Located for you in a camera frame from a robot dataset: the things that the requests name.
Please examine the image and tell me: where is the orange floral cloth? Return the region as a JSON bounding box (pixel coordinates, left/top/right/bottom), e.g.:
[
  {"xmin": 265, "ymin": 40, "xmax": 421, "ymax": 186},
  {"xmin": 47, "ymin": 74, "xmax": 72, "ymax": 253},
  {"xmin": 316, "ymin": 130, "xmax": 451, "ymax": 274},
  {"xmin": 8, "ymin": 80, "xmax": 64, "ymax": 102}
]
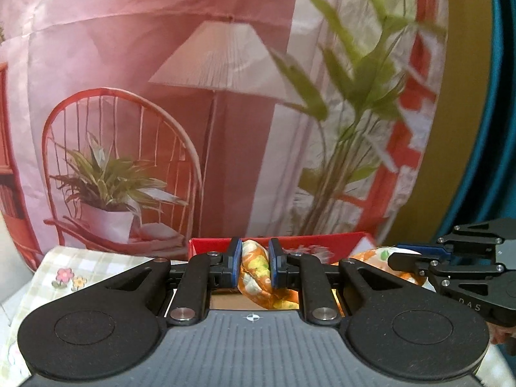
[{"xmin": 238, "ymin": 240, "xmax": 430, "ymax": 311}]

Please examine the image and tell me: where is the teal and olive panel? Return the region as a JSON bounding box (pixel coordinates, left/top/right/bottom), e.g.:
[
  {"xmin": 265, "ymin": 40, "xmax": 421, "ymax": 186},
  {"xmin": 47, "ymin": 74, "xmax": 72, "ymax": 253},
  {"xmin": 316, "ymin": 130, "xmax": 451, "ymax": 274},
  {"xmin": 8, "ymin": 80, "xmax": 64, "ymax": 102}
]
[{"xmin": 378, "ymin": 0, "xmax": 516, "ymax": 251}]

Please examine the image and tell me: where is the printed room scene backdrop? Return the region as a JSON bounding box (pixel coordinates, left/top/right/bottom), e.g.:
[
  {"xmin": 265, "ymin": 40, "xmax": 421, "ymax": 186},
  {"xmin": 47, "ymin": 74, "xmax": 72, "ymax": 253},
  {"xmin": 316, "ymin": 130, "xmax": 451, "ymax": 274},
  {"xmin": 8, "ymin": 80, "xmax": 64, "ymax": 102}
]
[{"xmin": 0, "ymin": 0, "xmax": 451, "ymax": 275}]

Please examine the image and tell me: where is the checkered flower tablecloth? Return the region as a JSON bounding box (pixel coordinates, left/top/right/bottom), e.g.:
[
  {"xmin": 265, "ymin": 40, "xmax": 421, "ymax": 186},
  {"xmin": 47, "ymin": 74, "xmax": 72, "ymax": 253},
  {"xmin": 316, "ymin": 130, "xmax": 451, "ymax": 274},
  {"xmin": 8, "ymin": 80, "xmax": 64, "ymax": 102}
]
[{"xmin": 0, "ymin": 245, "xmax": 191, "ymax": 376}]

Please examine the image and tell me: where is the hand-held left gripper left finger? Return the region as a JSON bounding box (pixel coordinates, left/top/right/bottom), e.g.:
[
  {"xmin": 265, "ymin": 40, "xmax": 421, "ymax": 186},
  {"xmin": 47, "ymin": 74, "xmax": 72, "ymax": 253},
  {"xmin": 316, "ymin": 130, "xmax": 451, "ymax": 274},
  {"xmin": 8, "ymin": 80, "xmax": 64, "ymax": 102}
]
[{"xmin": 104, "ymin": 237, "xmax": 243, "ymax": 326}]

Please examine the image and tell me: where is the red cardboard box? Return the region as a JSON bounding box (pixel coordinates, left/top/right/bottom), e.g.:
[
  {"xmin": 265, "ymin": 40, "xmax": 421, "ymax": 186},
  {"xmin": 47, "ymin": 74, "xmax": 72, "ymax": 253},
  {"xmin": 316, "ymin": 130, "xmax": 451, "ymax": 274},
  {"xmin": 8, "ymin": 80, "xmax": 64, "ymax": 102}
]
[{"xmin": 189, "ymin": 232, "xmax": 378, "ymax": 312}]

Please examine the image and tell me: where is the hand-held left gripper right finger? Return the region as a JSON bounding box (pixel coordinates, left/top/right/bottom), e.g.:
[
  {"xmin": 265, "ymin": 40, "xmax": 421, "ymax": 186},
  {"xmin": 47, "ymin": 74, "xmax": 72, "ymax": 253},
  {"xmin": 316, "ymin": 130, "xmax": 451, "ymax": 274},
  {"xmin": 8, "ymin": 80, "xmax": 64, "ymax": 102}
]
[{"xmin": 268, "ymin": 237, "xmax": 406, "ymax": 326}]

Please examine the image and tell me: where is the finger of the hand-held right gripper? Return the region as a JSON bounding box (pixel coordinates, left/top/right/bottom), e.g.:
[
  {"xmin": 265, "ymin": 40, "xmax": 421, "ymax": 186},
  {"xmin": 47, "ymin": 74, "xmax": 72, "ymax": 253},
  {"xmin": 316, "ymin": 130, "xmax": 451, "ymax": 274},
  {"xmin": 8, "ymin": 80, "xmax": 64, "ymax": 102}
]
[
  {"xmin": 388, "ymin": 252, "xmax": 503, "ymax": 304},
  {"xmin": 397, "ymin": 217, "xmax": 516, "ymax": 264}
]

